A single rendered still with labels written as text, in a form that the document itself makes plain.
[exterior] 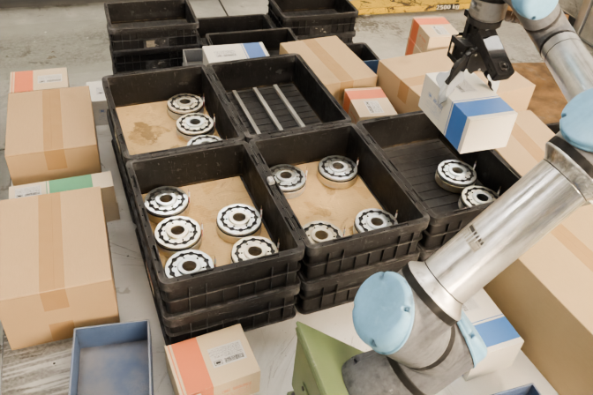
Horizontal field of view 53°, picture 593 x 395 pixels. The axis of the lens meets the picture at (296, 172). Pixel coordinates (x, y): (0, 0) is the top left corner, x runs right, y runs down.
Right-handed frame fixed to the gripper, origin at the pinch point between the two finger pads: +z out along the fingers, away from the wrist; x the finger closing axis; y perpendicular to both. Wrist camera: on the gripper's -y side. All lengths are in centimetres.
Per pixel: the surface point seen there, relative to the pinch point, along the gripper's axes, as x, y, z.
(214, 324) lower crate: 63, -19, 35
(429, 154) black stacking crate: -5.7, 16.4, 27.9
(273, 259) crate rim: 51, -19, 18
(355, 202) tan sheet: 22.8, 2.6, 27.8
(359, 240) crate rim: 31.9, -18.2, 18.7
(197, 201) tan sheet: 61, 12, 28
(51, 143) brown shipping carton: 93, 39, 24
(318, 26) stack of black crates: -27, 158, 56
